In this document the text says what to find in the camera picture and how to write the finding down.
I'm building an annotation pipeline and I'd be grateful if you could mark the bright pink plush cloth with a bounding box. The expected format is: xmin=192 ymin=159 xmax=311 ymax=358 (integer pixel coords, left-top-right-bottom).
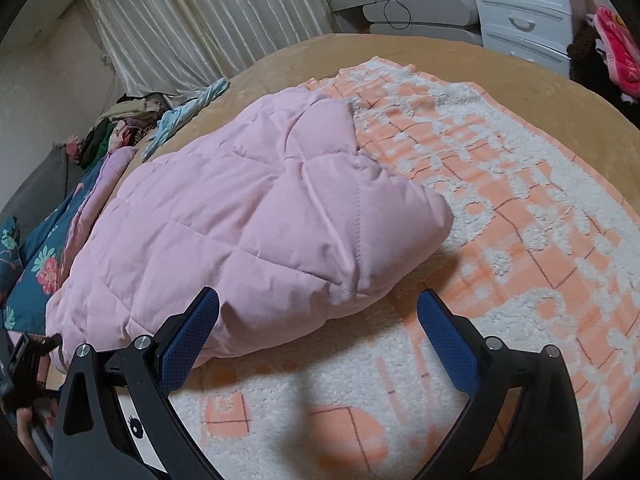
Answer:
xmin=585 ymin=6 xmax=640 ymax=103

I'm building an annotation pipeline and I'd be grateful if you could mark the pink blanket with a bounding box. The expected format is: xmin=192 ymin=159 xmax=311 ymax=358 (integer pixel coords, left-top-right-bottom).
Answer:
xmin=60 ymin=146 xmax=138 ymax=281

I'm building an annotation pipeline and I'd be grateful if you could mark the orange and white plaid blanket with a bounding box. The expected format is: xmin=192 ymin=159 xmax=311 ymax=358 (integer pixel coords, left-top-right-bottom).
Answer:
xmin=165 ymin=57 xmax=640 ymax=480

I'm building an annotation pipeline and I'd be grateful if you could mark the teal floral pillow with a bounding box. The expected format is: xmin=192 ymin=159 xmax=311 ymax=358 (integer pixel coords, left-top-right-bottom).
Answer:
xmin=0 ymin=157 xmax=118 ymax=331

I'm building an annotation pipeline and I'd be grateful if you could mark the grey pillow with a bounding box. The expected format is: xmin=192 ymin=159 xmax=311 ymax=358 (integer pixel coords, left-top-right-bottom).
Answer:
xmin=0 ymin=142 xmax=86 ymax=241

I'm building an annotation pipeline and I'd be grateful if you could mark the tan bed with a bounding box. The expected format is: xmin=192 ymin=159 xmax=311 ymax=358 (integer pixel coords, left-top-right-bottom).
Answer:
xmin=120 ymin=32 xmax=640 ymax=480

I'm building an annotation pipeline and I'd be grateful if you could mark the grey desk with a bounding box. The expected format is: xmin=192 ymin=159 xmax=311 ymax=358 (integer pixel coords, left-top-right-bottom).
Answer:
xmin=327 ymin=0 xmax=483 ymax=46

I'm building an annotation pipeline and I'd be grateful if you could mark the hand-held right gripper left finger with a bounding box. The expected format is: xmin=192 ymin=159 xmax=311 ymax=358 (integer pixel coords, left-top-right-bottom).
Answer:
xmin=52 ymin=287 xmax=223 ymax=480

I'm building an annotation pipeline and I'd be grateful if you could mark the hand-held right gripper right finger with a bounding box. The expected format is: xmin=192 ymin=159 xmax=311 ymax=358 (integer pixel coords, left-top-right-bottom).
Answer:
xmin=417 ymin=290 xmax=583 ymax=480

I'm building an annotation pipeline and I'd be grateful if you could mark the cream curtain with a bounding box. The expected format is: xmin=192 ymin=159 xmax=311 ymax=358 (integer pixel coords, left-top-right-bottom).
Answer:
xmin=80 ymin=0 xmax=341 ymax=106

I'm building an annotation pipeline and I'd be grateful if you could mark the pink quilted jacket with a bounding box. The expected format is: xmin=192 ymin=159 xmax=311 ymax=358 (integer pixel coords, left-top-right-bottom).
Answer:
xmin=45 ymin=85 xmax=456 ymax=371

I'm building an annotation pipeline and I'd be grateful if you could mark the white drawer cabinet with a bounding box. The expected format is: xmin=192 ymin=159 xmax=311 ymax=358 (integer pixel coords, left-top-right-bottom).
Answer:
xmin=465 ymin=0 xmax=588 ymax=78

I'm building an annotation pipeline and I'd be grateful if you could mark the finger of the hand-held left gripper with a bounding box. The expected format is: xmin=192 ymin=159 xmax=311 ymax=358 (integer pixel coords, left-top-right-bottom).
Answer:
xmin=12 ymin=334 xmax=64 ymax=368

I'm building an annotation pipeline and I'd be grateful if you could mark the black cable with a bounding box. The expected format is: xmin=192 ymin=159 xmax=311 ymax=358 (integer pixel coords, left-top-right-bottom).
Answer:
xmin=382 ymin=0 xmax=413 ymax=31

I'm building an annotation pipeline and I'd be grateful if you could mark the pile of mixed clothes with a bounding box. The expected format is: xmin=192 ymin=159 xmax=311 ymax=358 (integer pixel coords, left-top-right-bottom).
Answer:
xmin=65 ymin=92 xmax=176 ymax=171

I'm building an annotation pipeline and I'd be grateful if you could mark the dark furry object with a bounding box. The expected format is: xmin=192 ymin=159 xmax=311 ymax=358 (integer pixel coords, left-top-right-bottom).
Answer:
xmin=565 ymin=22 xmax=640 ymax=126

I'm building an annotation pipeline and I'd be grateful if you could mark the light blue cloth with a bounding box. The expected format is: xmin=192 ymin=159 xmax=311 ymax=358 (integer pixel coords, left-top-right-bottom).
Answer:
xmin=142 ymin=79 xmax=231 ymax=161

